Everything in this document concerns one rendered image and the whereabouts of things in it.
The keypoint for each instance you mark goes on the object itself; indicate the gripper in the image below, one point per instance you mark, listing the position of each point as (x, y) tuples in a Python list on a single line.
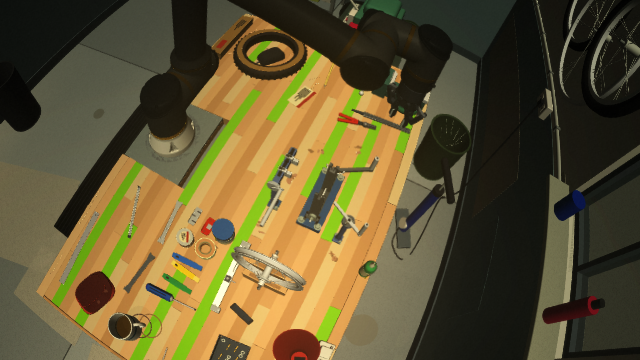
[(409, 95)]

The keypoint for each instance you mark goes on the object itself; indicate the silver child's bicycle wheel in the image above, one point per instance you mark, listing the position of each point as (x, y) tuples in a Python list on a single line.
[(268, 270)]

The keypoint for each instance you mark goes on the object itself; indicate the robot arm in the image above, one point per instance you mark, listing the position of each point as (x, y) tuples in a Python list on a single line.
[(300, 27)]

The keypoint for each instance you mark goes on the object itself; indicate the blue truing stand body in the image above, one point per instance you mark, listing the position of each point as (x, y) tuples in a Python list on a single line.
[(320, 202)]

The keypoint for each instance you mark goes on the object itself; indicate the large bicycle wheel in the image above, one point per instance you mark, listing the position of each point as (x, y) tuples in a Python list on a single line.
[(567, 55), (592, 80)]

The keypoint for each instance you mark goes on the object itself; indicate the wooden wheel rack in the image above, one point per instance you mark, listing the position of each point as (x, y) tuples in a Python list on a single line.
[(250, 277)]

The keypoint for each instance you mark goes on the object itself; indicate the black file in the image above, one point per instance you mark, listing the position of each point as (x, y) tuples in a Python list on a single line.
[(380, 120)]

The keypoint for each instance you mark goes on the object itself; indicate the green bench vice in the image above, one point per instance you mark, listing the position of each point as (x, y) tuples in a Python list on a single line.
[(385, 91)]

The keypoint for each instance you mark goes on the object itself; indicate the red pliers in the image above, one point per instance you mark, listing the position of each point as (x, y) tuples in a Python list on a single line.
[(355, 120)]

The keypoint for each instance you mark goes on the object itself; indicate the dark round bin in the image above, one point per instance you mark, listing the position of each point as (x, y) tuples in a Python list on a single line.
[(442, 147)]

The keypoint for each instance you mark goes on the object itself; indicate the yellow pencil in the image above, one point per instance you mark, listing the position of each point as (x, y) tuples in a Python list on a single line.
[(328, 75)]

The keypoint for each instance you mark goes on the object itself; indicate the blue floor pump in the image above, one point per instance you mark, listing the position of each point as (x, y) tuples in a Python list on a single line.
[(422, 207)]

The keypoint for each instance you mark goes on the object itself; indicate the white red printed card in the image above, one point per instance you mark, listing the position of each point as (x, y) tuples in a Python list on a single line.
[(301, 96)]

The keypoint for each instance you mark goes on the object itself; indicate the green machine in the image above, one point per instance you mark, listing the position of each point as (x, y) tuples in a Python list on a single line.
[(387, 6)]

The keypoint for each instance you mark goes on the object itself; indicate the black pad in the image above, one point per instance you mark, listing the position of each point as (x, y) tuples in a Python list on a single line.
[(270, 56)]

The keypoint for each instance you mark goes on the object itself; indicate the green bottle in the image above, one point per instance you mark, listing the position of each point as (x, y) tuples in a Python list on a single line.
[(367, 269)]

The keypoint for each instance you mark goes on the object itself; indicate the tan black tyre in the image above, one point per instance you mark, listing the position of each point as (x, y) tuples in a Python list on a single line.
[(242, 55)]

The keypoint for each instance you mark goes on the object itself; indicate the blue cylinder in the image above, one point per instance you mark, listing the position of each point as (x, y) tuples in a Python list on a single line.
[(570, 205)]

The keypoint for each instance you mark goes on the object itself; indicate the red block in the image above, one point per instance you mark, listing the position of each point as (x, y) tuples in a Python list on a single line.
[(207, 226)]

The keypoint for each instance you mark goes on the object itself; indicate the tan tape roll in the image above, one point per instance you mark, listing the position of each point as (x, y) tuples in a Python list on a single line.
[(197, 248)]

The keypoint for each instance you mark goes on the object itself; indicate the small white round tin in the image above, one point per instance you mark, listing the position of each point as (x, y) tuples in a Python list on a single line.
[(185, 236)]

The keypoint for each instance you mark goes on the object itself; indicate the white bar gauge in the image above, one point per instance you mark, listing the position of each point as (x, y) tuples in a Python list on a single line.
[(224, 290)]

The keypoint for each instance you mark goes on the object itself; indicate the red funnel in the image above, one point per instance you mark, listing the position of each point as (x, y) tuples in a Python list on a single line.
[(296, 345)]

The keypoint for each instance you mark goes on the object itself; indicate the red cylinder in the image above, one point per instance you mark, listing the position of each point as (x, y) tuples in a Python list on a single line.
[(570, 310)]

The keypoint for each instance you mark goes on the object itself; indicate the black block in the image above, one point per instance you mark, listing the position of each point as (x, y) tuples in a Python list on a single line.
[(241, 313)]

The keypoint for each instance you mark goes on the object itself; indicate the short silver ruler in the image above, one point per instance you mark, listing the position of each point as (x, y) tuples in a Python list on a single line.
[(170, 222)]

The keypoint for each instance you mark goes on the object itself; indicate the blue tyre lever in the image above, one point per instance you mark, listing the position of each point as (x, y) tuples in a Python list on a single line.
[(187, 261)]

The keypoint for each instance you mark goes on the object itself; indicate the yellow tyre lever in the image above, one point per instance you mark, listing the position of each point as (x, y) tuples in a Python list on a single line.
[(186, 272)]

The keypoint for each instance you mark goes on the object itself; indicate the green tyre lever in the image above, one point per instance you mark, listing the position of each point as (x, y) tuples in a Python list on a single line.
[(176, 283)]

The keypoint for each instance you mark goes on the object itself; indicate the black tool tray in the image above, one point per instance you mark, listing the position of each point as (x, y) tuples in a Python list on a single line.
[(230, 349)]

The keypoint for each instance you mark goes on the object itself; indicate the black ribbed mat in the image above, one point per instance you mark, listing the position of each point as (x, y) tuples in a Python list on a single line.
[(100, 172)]

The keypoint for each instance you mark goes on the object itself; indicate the grey flat spanner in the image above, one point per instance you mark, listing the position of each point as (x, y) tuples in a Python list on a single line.
[(139, 273)]

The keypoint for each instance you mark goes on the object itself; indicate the long steel ruler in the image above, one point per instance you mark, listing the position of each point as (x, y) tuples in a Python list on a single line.
[(79, 247)]

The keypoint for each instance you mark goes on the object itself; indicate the grey mug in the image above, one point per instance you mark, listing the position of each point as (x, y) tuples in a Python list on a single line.
[(122, 326)]

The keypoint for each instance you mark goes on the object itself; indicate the white wall socket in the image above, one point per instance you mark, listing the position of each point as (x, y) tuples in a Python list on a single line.
[(546, 104)]

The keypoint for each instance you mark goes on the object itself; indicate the dark shelf frame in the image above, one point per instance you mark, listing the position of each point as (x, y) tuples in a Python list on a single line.
[(582, 240)]

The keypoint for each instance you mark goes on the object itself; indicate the small grey bracket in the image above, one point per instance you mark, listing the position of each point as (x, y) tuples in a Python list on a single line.
[(195, 216)]

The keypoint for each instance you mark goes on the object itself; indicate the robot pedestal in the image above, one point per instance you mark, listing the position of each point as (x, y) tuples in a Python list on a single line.
[(172, 144)]

